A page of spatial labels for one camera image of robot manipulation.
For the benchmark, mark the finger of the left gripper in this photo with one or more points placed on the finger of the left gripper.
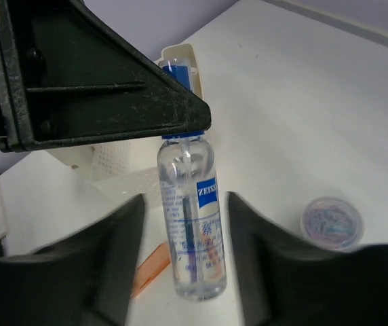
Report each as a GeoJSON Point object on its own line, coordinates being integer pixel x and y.
{"type": "Point", "coordinates": [68, 79]}

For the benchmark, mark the clear blue spray bottle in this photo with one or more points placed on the clear blue spray bottle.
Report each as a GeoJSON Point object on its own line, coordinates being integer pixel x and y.
{"type": "Point", "coordinates": [189, 192]}

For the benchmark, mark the white perforated organizer box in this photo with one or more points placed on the white perforated organizer box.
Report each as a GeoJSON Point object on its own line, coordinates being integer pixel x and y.
{"type": "Point", "coordinates": [118, 169]}

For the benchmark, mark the orange highlighter pen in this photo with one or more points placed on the orange highlighter pen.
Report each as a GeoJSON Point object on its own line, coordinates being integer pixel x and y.
{"type": "Point", "coordinates": [150, 268]}

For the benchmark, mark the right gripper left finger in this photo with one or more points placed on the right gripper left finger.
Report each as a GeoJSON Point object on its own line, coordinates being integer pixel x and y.
{"type": "Point", "coordinates": [85, 279]}

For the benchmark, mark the paperclip jar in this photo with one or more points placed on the paperclip jar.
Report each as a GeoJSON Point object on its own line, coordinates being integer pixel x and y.
{"type": "Point", "coordinates": [332, 224]}

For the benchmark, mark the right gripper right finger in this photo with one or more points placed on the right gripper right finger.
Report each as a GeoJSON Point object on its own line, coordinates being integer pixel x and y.
{"type": "Point", "coordinates": [284, 280]}

